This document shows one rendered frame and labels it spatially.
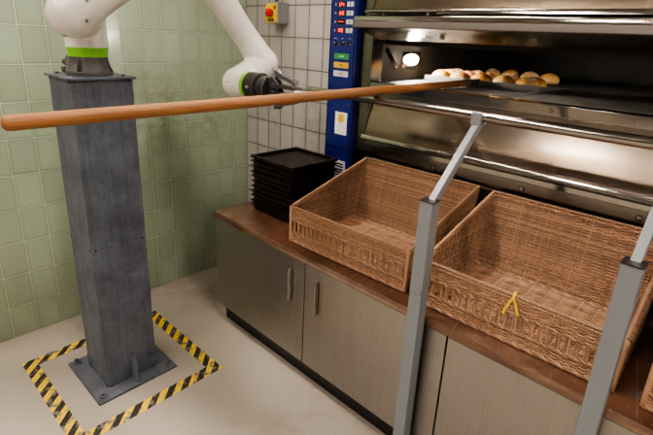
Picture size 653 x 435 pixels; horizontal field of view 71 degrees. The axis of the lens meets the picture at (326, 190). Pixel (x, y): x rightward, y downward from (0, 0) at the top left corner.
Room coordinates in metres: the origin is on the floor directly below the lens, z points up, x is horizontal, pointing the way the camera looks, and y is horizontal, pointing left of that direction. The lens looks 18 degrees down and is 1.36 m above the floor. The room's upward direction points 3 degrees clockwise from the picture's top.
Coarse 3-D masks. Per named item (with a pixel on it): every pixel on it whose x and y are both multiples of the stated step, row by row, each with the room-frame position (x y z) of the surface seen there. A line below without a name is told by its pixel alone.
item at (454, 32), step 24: (360, 24) 1.95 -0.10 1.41; (384, 24) 1.86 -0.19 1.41; (408, 24) 1.79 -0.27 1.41; (432, 24) 1.72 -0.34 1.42; (456, 24) 1.66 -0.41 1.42; (480, 24) 1.60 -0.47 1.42; (504, 24) 1.54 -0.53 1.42; (528, 24) 1.49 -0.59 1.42; (552, 24) 1.44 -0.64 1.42; (576, 24) 1.40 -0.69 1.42; (600, 24) 1.36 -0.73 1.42; (576, 48) 1.55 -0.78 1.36; (600, 48) 1.50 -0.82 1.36; (624, 48) 1.44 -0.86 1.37; (648, 48) 1.39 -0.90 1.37
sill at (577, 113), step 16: (416, 96) 1.91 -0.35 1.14; (432, 96) 1.86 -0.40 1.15; (448, 96) 1.81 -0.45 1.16; (464, 96) 1.77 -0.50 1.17; (480, 96) 1.72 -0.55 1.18; (496, 96) 1.72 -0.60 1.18; (528, 112) 1.60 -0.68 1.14; (544, 112) 1.56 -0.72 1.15; (560, 112) 1.53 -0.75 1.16; (576, 112) 1.50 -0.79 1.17; (592, 112) 1.47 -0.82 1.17; (608, 112) 1.44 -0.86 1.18; (624, 112) 1.44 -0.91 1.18; (640, 128) 1.37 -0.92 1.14
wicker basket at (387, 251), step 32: (320, 192) 1.80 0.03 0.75; (352, 192) 1.95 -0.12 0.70; (384, 192) 1.91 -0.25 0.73; (416, 192) 1.81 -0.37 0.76; (448, 192) 1.73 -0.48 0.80; (320, 224) 1.58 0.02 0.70; (352, 224) 1.87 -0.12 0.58; (416, 224) 1.76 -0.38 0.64; (448, 224) 1.50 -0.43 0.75; (352, 256) 1.47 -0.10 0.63; (384, 256) 1.38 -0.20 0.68
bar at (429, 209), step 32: (480, 128) 1.33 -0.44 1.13; (544, 128) 1.20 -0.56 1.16; (576, 128) 1.15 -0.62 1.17; (416, 256) 1.17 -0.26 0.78; (640, 256) 0.86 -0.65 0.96; (416, 288) 1.16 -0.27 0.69; (416, 320) 1.15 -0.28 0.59; (608, 320) 0.85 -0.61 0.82; (416, 352) 1.16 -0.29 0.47; (608, 352) 0.84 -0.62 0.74; (608, 384) 0.82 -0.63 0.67
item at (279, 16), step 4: (268, 4) 2.45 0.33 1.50; (272, 4) 2.43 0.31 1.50; (276, 4) 2.41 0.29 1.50; (280, 4) 2.42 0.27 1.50; (284, 4) 2.44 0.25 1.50; (288, 4) 2.46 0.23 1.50; (268, 8) 2.45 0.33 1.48; (272, 8) 2.43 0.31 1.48; (276, 8) 2.41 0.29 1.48; (280, 8) 2.42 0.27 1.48; (284, 8) 2.44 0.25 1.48; (288, 8) 2.46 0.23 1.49; (272, 12) 2.43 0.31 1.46; (276, 12) 2.41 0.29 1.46; (280, 12) 2.42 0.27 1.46; (284, 12) 2.44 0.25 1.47; (272, 16) 2.43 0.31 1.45; (276, 16) 2.41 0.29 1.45; (280, 16) 2.42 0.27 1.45; (284, 16) 2.44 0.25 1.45; (268, 20) 2.45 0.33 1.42; (272, 20) 2.43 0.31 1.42; (276, 20) 2.41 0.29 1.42; (280, 20) 2.42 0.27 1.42; (284, 20) 2.44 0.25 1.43
